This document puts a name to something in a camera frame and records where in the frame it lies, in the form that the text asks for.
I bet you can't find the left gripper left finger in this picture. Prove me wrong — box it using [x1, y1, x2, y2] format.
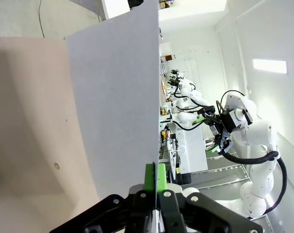
[49, 163, 160, 233]

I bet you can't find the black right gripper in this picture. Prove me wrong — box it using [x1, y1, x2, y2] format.
[191, 105, 238, 156]

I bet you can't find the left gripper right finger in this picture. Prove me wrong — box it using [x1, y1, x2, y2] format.
[156, 163, 263, 233]

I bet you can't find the white A4 paper sheet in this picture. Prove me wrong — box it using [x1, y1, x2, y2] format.
[65, 0, 160, 201]

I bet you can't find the white cabinet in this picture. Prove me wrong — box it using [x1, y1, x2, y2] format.
[166, 123, 208, 174]

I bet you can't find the ceiling light panel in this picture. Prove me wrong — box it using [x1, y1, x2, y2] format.
[253, 59, 288, 73]

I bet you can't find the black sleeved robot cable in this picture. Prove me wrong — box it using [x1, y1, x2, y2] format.
[222, 148, 288, 212]

